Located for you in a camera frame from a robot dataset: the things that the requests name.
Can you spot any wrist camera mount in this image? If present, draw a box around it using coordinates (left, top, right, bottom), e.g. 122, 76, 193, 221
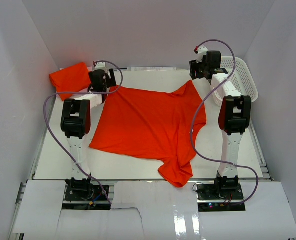
92, 61, 107, 72
194, 45, 208, 63

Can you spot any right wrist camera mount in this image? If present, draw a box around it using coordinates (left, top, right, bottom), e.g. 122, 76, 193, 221
194, 45, 208, 63

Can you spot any aluminium frame rail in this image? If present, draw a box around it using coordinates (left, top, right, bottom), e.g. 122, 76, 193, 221
8, 183, 26, 240

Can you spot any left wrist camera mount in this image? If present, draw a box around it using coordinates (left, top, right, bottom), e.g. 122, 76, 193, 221
92, 61, 107, 72

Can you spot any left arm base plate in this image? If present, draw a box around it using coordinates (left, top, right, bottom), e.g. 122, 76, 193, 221
62, 184, 111, 211

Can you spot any white perforated plastic basket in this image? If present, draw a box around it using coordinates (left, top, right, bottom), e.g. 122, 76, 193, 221
212, 56, 258, 107

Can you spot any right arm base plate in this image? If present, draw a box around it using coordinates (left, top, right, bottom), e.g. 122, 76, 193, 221
192, 182, 246, 213

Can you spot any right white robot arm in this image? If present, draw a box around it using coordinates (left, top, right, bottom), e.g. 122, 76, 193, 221
189, 46, 251, 200

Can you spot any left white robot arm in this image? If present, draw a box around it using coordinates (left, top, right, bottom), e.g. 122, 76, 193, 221
60, 62, 116, 200

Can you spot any orange t-shirt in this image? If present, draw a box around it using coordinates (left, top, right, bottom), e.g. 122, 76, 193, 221
49, 62, 90, 92
89, 80, 207, 188

